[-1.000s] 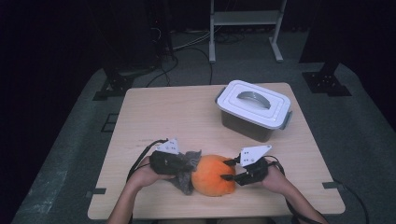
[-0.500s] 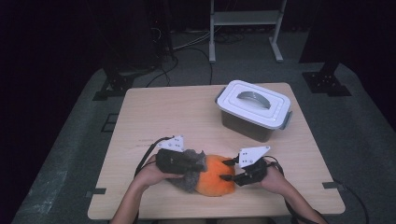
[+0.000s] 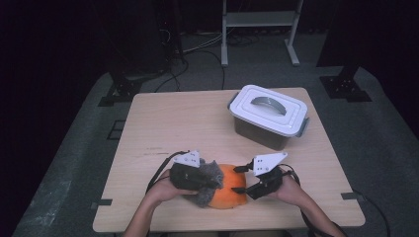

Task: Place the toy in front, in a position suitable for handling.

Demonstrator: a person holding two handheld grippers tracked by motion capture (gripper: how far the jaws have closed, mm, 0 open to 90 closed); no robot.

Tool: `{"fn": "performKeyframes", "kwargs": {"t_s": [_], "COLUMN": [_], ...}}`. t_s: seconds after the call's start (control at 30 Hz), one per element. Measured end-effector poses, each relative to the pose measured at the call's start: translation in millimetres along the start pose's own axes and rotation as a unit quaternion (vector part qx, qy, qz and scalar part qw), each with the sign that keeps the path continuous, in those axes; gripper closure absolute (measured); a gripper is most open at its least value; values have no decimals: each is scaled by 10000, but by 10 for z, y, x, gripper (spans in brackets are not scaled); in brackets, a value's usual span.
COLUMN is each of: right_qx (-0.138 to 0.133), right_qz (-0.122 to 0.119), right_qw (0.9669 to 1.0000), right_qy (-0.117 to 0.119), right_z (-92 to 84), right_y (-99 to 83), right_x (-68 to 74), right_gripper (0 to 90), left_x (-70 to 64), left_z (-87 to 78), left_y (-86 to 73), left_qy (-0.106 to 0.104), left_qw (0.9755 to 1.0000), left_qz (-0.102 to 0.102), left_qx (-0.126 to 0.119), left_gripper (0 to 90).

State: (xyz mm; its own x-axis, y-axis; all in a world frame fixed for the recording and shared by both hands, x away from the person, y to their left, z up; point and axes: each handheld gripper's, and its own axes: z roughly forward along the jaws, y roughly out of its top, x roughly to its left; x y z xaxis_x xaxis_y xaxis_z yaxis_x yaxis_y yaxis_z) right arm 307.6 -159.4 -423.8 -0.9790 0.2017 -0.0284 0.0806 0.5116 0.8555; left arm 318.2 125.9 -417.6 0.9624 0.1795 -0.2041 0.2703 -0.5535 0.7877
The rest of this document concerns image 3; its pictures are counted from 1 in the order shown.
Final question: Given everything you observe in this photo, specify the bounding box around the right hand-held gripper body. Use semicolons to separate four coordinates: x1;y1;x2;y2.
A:
246;151;289;200

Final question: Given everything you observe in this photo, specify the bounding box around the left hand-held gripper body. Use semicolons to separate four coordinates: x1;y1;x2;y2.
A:
169;150;202;192

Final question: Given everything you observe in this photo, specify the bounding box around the orange plush toy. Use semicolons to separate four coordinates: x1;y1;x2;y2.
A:
209;163;248;210

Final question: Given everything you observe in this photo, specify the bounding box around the grey fluffy towel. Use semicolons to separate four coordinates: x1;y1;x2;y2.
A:
182;158;225;209

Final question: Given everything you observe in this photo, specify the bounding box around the translucent grey storage box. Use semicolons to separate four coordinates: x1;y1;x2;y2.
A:
226;92;310;152

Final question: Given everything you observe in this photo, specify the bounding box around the white box lid grey handle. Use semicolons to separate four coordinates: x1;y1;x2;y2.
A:
227;84;309;137

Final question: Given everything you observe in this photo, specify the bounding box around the person's right hand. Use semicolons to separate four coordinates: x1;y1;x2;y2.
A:
268;173;311;209

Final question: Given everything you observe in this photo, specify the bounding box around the person's left hand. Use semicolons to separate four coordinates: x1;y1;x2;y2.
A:
146;169;199;205

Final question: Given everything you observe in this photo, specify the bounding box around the black floor stand base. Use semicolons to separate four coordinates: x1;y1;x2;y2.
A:
97;70;159;108
318;63;374;103

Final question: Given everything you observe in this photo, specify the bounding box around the white metal stand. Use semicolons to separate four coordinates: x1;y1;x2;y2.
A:
220;0;304;68

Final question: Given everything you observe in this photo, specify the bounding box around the left hand-held gripper cable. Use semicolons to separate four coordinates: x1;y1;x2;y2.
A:
145;150;187;195

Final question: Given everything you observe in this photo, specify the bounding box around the hand-held gripper cable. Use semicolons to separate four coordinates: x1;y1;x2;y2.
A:
280;163;319;237
145;150;187;195

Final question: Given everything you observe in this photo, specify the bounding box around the right hand-held gripper cable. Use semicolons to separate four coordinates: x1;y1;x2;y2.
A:
280;163;319;237

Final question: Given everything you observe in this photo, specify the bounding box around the black table bracket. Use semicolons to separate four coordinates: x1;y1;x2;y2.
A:
90;198;114;210
340;192;366;202

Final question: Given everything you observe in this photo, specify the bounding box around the black square floor frame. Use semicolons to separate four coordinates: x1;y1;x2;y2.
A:
106;119;126;141

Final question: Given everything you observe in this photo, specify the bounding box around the black floor cable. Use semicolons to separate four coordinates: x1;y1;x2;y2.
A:
153;58;191;94
354;190;391;237
194;48;226;91

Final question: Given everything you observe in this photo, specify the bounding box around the white floor cable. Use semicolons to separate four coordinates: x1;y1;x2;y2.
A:
181;33;225;55

